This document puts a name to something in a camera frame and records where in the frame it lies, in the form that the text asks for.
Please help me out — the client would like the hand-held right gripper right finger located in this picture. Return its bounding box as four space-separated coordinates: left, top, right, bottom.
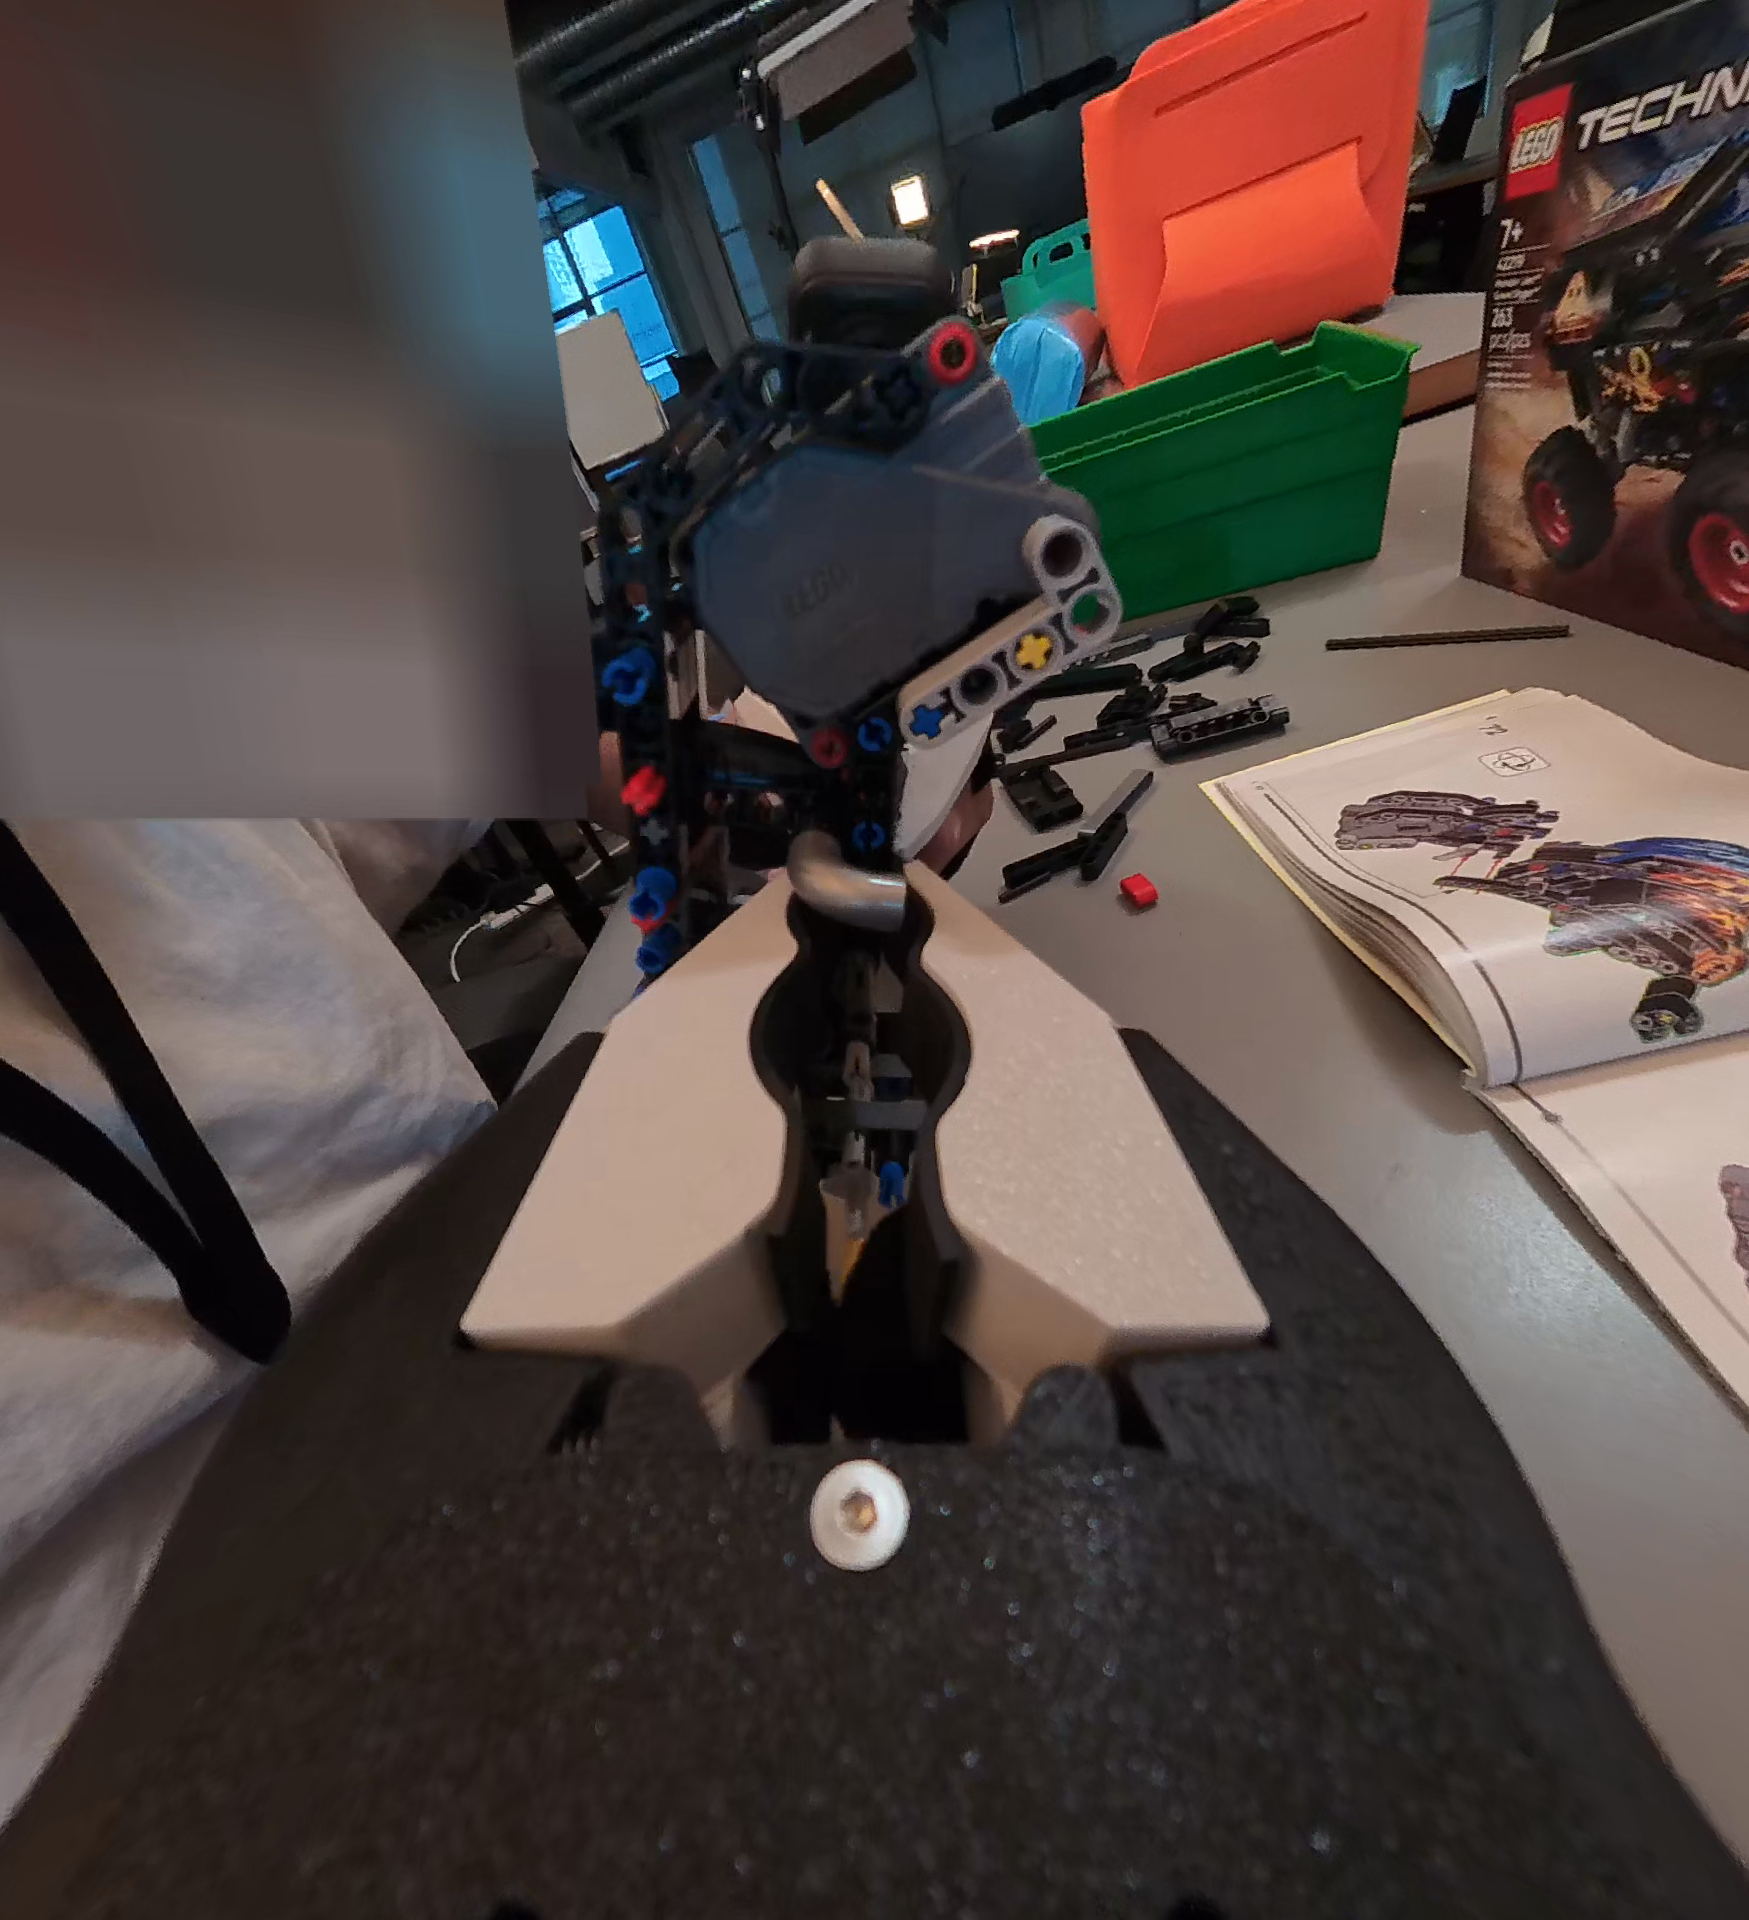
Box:
892 862 1273 1359

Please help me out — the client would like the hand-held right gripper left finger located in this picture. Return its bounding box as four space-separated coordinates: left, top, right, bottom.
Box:
462 862 833 1362

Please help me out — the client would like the white cable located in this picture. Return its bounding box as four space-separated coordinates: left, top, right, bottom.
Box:
444 880 565 980

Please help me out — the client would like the green handled container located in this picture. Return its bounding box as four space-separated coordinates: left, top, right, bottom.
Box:
1001 216 1095 320

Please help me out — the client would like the orange folded box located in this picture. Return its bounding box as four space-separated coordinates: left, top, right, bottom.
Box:
1078 0 1431 393

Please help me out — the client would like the long black lego axle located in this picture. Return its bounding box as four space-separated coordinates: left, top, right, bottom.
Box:
1323 621 1574 657

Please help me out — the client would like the lego truck model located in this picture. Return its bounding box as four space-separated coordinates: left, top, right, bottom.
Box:
589 320 1125 1306

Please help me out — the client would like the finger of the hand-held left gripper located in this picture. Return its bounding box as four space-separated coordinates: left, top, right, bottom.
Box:
896 722 997 862

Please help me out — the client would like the black lanyard strap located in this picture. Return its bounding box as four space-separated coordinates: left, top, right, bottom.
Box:
0 819 293 1365

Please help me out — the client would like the lego instruction booklet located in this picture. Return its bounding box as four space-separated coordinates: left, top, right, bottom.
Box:
1200 683 1749 1519

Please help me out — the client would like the group of black lego beams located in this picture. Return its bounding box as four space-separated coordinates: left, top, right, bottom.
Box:
991 594 1292 905

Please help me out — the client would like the green plastic bin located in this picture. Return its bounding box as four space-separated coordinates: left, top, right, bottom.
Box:
1029 322 1419 624

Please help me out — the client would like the lego set box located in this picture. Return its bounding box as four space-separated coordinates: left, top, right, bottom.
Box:
1458 0 1749 704

